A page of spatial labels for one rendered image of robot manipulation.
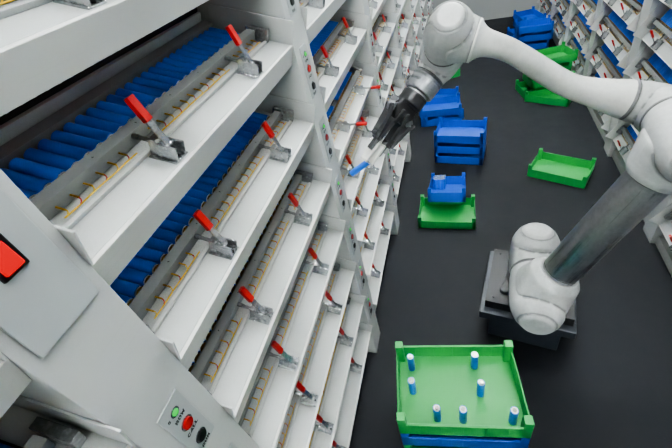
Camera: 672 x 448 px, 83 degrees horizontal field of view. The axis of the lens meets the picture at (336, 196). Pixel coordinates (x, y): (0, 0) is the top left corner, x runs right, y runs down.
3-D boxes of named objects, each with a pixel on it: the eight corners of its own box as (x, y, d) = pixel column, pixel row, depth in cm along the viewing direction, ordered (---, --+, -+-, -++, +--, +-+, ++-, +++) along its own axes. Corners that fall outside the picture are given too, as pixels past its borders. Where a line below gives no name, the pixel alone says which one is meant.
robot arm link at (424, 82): (410, 64, 106) (397, 81, 107) (432, 70, 100) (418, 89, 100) (425, 83, 113) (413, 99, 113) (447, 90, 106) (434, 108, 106)
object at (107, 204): (292, 65, 84) (294, -2, 74) (105, 291, 40) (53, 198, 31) (207, 46, 86) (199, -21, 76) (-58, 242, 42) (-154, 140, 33)
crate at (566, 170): (593, 169, 219) (596, 157, 214) (584, 189, 209) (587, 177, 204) (538, 158, 237) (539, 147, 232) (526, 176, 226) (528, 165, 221)
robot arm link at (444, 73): (413, 73, 112) (413, 55, 99) (446, 30, 111) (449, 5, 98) (443, 93, 110) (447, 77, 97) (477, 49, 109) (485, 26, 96)
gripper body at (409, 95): (415, 99, 112) (396, 124, 113) (400, 82, 107) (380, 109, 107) (432, 106, 107) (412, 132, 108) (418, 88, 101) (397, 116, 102)
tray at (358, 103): (371, 87, 158) (376, 65, 151) (336, 175, 114) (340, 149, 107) (325, 76, 160) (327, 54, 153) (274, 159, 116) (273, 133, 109)
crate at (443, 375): (509, 354, 102) (511, 339, 97) (531, 438, 87) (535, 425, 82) (397, 355, 109) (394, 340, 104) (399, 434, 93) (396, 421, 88)
